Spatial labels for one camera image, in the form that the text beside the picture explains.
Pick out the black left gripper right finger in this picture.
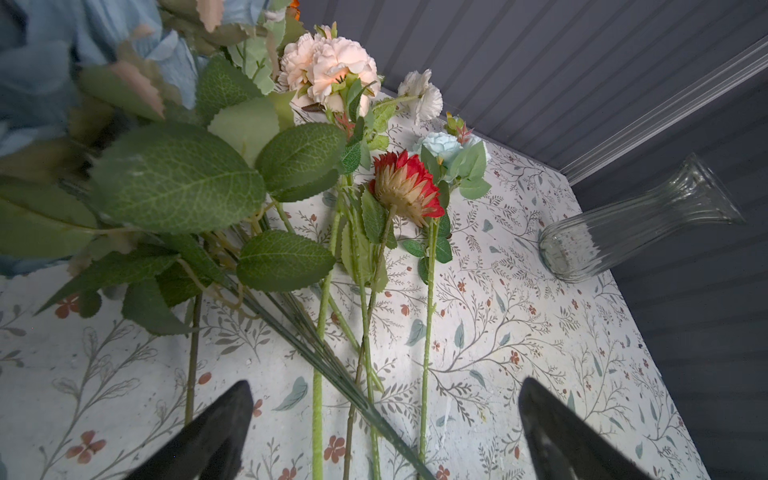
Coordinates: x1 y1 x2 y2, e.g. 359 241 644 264
518 377 650 480

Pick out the red sunflower stem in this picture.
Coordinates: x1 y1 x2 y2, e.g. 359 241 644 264
369 150 445 462

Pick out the peach pink rose stem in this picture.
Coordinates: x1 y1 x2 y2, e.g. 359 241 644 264
279 22 379 479

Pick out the mixed flower bouquet pile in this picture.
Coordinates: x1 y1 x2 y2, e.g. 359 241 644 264
0 0 439 480

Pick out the pale blue hydrangea stem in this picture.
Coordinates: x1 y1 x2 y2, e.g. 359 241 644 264
1 1 200 277

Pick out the clear ribbed glass vase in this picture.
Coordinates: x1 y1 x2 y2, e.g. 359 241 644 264
538 154 745 283

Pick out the light blue flower stem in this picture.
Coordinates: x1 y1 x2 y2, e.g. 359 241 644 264
413 110 493 286

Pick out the white small flower stem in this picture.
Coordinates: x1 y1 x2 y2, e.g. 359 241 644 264
398 69 444 121

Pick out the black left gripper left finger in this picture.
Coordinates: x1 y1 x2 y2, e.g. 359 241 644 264
128 380 254 480

